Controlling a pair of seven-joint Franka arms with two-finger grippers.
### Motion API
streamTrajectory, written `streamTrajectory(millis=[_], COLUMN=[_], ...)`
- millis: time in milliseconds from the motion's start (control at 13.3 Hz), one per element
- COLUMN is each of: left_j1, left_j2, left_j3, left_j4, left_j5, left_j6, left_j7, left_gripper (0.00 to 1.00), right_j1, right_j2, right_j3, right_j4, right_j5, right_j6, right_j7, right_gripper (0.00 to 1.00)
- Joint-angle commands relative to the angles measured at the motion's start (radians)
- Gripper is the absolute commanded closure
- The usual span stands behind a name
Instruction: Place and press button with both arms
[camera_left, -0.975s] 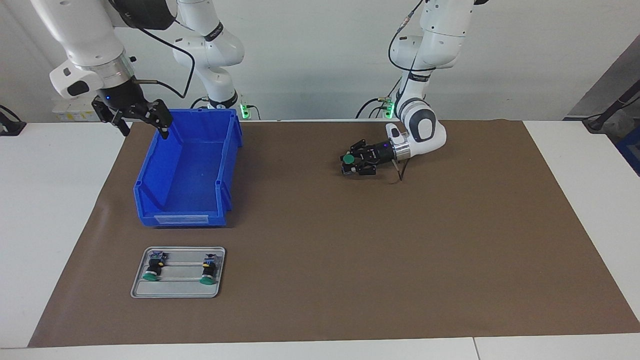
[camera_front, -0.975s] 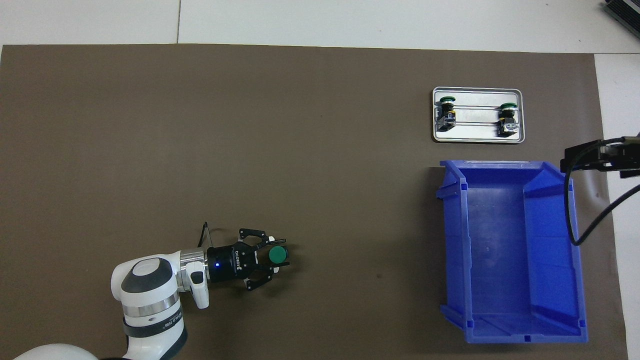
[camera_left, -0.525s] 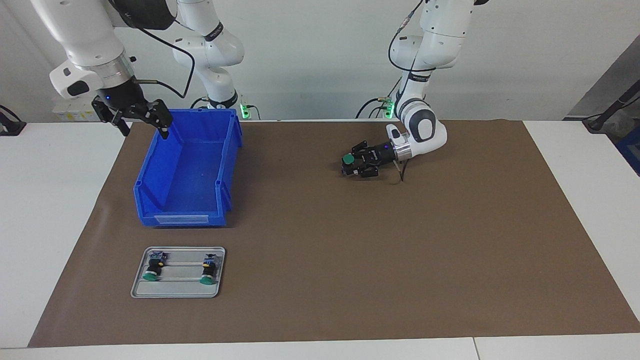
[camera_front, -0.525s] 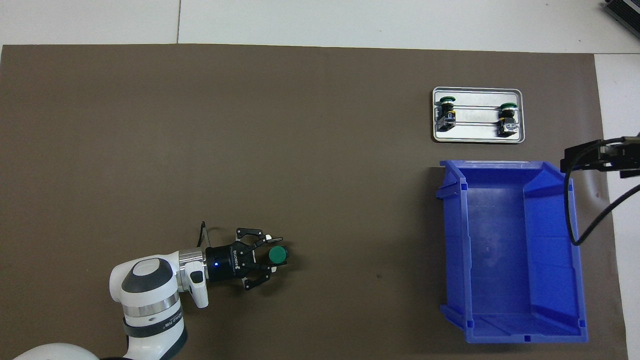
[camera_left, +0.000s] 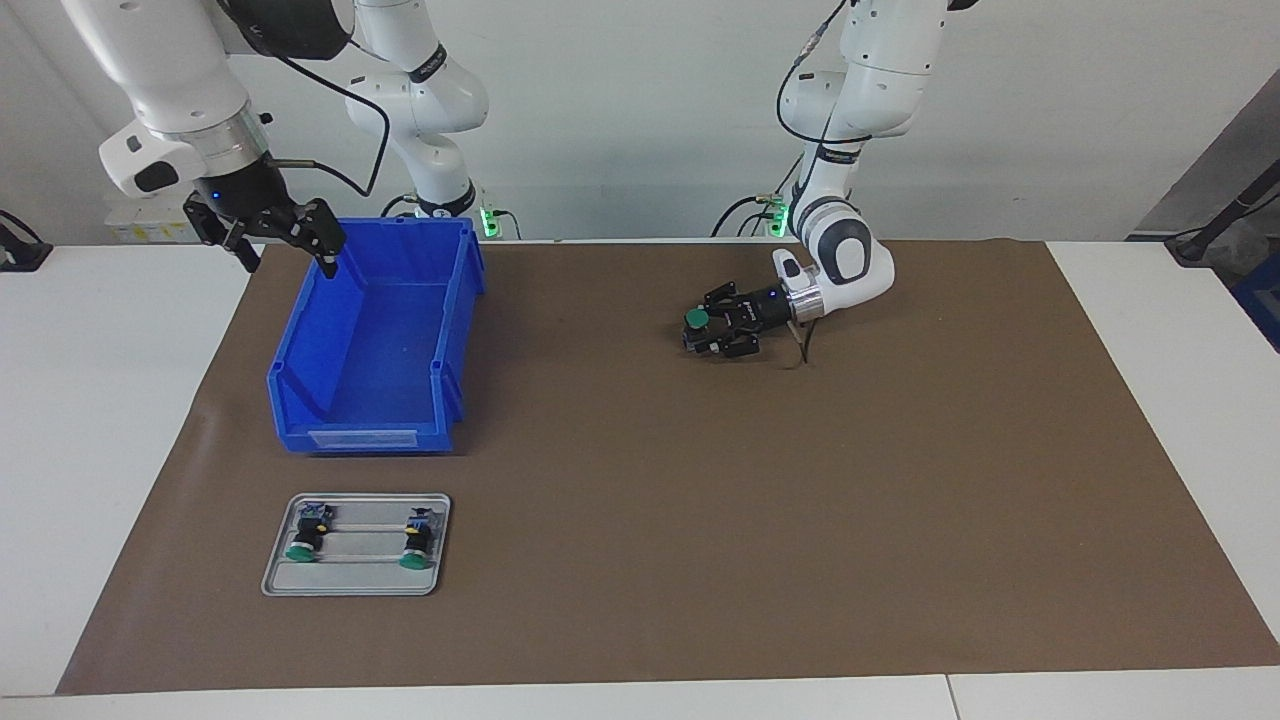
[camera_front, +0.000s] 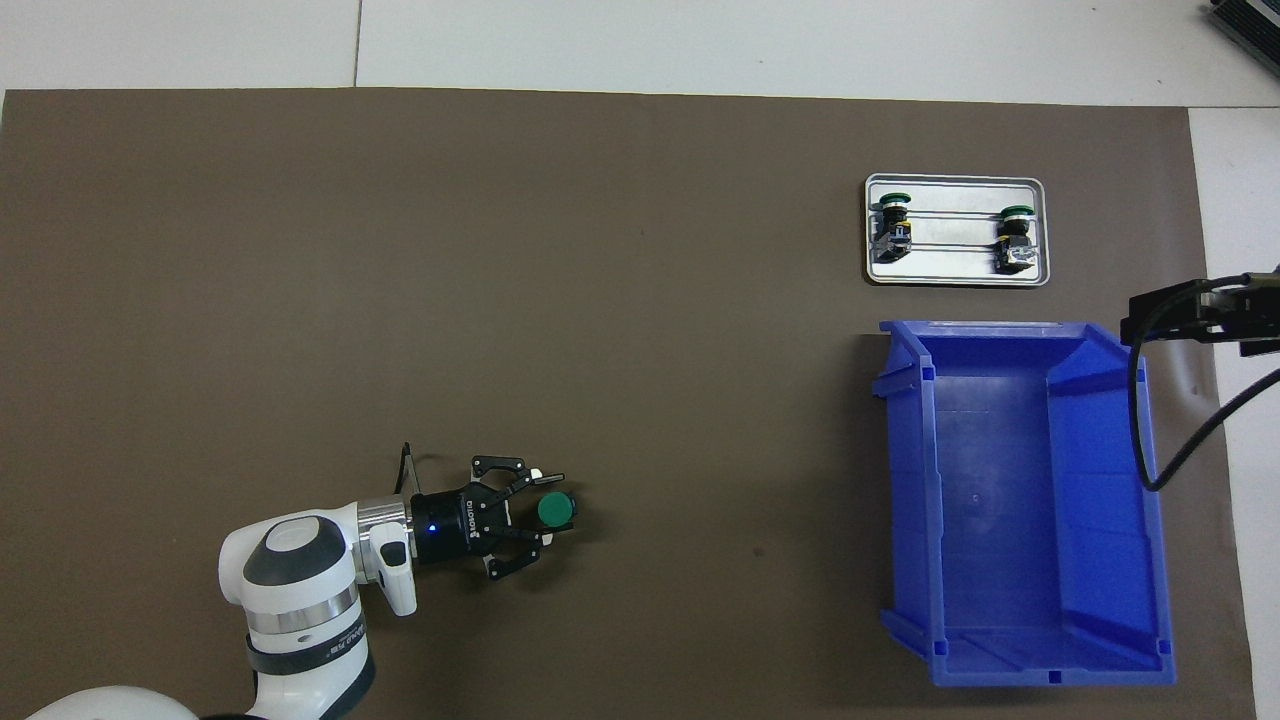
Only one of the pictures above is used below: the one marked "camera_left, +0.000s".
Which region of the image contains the blue crate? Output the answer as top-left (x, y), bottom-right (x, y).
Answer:
top-left (1230, 250), bottom-right (1280, 353)

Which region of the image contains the blue plastic storage bin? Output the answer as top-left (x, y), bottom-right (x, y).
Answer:
top-left (266, 215), bottom-right (488, 456)

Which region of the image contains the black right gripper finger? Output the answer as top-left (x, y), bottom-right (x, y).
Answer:
top-left (288, 198), bottom-right (348, 280)
top-left (183, 195), bottom-right (263, 274)

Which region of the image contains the black pole stand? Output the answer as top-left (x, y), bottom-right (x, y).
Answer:
top-left (1165, 160), bottom-right (1280, 266)

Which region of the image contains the black clamp mount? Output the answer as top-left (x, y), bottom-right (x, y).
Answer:
top-left (0, 210), bottom-right (53, 273)

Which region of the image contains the grey metal tray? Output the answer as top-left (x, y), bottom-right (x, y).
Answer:
top-left (261, 493), bottom-right (452, 598)

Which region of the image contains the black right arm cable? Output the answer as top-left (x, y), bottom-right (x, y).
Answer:
top-left (262, 45), bottom-right (391, 198)

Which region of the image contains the white box with yellow labels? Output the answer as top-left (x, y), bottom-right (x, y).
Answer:
top-left (105, 195), bottom-right (216, 244)

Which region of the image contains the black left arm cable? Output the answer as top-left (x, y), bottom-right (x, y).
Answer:
top-left (776, 0), bottom-right (871, 369)

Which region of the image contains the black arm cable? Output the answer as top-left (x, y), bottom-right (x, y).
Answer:
top-left (262, 45), bottom-right (391, 198)
top-left (776, 0), bottom-right (871, 369)

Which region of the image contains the brown table mat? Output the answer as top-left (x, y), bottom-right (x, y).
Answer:
top-left (55, 238), bottom-right (1280, 696)

